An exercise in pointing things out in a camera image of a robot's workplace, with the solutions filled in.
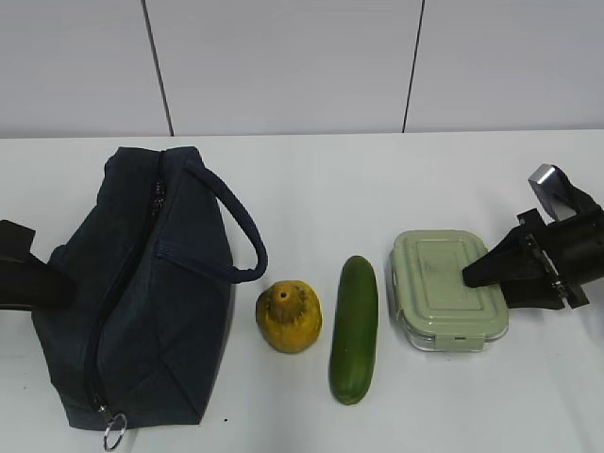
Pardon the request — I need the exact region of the silver zipper pull ring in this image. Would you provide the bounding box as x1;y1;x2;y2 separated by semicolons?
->
101;412;128;449

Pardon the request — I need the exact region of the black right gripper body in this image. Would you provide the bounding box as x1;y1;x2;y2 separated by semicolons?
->
519;186;603;309

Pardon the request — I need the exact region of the green cucumber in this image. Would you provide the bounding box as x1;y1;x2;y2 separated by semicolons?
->
328;256;378;406

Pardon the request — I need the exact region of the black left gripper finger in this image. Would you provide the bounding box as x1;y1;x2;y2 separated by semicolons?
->
1;219;75;311

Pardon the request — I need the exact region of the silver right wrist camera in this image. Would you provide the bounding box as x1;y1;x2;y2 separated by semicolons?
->
528;163;577;222

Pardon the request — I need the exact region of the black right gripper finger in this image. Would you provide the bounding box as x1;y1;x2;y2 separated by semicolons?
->
462;226;557;288
502;278;564;310

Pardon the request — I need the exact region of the green lidded glass container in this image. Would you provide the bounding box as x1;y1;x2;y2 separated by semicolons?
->
390;230;509;352

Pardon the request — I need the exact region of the dark blue zippered lunch bag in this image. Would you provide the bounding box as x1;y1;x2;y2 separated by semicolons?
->
32;146;268;431

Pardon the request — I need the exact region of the yellow papaya half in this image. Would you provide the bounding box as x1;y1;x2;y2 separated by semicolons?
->
255;280;323;354

